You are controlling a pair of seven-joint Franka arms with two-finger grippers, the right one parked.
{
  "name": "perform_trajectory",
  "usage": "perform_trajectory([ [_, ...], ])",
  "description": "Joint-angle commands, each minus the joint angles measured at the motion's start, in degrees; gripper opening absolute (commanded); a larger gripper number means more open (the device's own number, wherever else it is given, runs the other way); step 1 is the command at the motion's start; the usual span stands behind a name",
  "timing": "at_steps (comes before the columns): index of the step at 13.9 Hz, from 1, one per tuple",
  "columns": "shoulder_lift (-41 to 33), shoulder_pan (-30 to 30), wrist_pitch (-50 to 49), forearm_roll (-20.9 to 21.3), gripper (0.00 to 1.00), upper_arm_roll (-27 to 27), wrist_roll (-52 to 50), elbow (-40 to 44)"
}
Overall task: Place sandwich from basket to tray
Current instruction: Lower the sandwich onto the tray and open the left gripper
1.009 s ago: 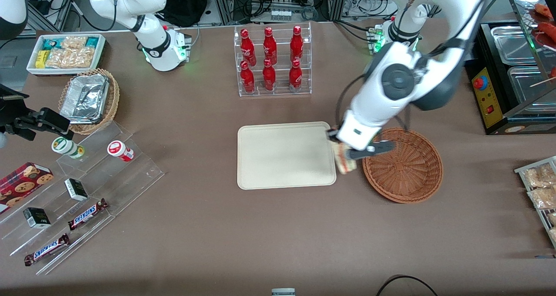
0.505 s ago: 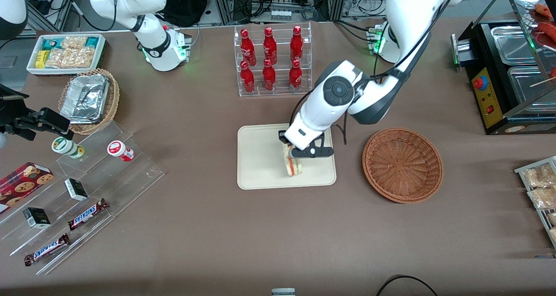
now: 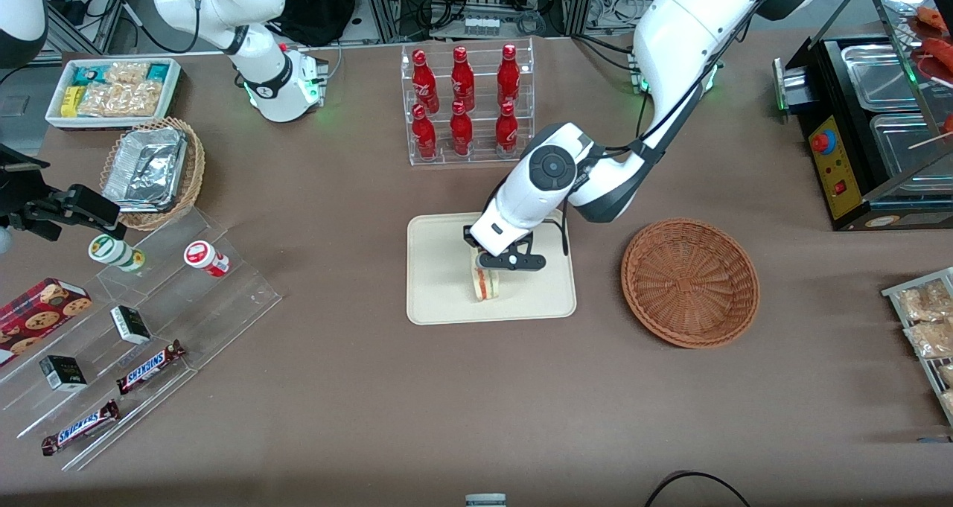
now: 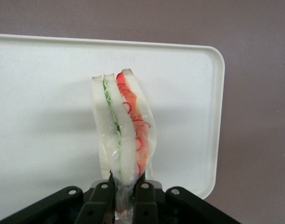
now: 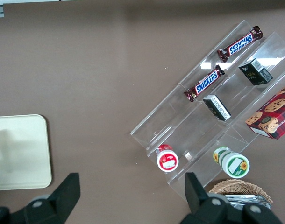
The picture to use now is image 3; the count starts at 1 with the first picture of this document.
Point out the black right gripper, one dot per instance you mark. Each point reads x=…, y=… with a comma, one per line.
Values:
x=16, y=203

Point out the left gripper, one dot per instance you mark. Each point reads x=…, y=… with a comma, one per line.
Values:
x=467, y=235

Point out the triangle sandwich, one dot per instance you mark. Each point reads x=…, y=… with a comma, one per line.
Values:
x=488, y=287

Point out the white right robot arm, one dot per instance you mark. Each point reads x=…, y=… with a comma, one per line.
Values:
x=268, y=75

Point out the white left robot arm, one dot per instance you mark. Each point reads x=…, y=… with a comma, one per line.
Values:
x=685, y=30

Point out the beige plastic tray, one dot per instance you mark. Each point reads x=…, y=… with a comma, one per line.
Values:
x=447, y=284

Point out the silver foil tray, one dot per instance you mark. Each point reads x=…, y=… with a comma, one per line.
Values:
x=145, y=168

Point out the light wicker basket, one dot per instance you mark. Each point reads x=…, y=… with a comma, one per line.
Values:
x=192, y=172

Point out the brown round wicker basket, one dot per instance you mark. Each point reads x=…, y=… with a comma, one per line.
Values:
x=689, y=284

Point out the green sunflower lidded cup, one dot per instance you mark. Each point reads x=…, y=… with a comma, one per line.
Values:
x=113, y=252

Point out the red tartan cookie box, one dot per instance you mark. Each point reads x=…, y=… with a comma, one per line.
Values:
x=41, y=306

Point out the white rectangular snack bin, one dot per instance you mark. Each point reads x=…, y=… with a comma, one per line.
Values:
x=52, y=112

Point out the yellow snack packet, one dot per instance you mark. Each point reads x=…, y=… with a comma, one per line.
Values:
x=69, y=101

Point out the red cola bottle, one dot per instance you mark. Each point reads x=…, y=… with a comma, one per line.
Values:
x=507, y=129
x=461, y=131
x=509, y=75
x=424, y=135
x=423, y=79
x=462, y=79

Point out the small black carton box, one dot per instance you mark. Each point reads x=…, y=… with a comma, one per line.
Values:
x=63, y=374
x=131, y=324

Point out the clear bag of crackers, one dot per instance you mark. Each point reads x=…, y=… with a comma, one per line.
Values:
x=119, y=99
x=126, y=73

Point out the red lidded white cup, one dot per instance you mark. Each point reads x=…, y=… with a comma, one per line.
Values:
x=205, y=257

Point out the teal snack packet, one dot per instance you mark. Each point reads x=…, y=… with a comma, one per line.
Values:
x=85, y=75
x=158, y=71

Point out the clear acrylic tiered display stand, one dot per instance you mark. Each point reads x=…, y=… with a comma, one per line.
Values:
x=186, y=306

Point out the Snickers chocolate bar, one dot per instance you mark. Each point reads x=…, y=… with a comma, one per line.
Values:
x=151, y=366
x=80, y=426

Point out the clear acrylic bottle rack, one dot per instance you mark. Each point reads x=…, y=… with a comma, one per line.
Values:
x=480, y=60

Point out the white power strip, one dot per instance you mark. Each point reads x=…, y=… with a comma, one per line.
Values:
x=480, y=24

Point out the small grey table edge device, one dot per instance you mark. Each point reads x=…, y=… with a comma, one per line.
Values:
x=485, y=500

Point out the black bag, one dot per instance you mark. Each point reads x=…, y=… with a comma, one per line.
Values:
x=320, y=4

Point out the black hot food display machine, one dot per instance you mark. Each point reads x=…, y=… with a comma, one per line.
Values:
x=841, y=157

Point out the steel food pan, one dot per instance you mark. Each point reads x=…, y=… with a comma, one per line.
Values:
x=878, y=75
x=904, y=153

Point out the clear bag of fried snacks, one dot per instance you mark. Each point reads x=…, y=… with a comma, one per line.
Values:
x=931, y=339
x=923, y=302

